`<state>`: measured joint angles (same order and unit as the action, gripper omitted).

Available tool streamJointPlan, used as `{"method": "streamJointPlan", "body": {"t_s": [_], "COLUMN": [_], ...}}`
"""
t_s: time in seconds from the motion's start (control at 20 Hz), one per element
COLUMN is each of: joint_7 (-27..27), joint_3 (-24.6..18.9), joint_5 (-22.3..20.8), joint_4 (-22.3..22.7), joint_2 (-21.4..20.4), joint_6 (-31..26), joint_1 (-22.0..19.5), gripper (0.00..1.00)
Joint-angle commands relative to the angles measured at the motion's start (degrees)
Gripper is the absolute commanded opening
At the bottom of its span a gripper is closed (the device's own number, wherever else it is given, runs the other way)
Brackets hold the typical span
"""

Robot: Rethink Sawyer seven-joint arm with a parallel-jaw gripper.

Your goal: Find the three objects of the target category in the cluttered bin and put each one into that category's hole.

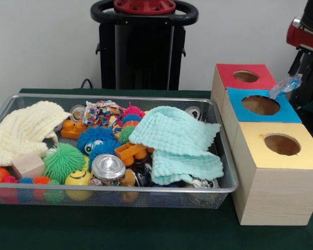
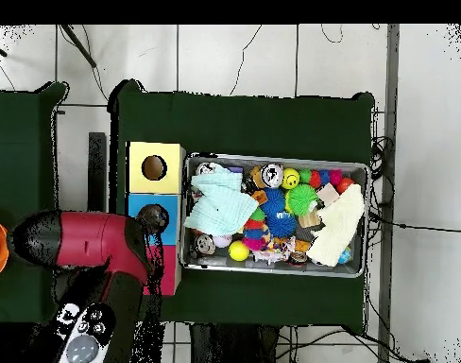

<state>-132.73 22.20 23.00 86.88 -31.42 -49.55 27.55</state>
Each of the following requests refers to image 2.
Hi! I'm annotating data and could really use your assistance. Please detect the mint knitted cloth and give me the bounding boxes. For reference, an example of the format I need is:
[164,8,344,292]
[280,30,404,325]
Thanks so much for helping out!
[183,164,261,238]

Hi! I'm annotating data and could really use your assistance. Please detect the cream knitted cloth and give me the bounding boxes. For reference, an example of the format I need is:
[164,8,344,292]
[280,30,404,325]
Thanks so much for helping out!
[305,183,367,268]

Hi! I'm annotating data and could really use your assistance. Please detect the wooden box with three holes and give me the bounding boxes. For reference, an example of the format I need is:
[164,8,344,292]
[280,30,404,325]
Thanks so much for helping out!
[124,140,187,297]

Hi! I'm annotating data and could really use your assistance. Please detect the crushed silver can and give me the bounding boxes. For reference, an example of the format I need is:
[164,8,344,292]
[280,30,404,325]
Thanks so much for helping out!
[260,163,284,189]

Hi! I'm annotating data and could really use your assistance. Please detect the yellow smiley ball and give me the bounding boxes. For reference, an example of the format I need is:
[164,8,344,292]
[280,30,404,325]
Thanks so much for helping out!
[280,166,300,190]

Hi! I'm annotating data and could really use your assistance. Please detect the green spiky rubber ball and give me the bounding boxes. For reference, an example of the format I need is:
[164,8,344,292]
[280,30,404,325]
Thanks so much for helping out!
[285,183,320,217]

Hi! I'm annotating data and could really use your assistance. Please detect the dark green table cloth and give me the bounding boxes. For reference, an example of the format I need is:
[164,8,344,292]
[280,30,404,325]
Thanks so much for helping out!
[0,81,77,327]
[106,78,376,329]

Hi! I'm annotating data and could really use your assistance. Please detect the plain wooden block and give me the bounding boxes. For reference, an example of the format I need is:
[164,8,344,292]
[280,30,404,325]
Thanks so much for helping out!
[316,181,341,207]

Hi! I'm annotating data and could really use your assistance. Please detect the black tripod leg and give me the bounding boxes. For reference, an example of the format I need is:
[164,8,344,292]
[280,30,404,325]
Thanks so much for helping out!
[60,25,98,69]

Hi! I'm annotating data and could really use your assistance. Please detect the wire mesh bin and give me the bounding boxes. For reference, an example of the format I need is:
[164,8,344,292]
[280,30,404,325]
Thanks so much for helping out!
[179,151,370,280]

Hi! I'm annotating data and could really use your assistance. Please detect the black floor cable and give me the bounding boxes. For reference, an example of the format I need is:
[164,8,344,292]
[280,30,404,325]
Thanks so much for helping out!
[369,212,461,233]

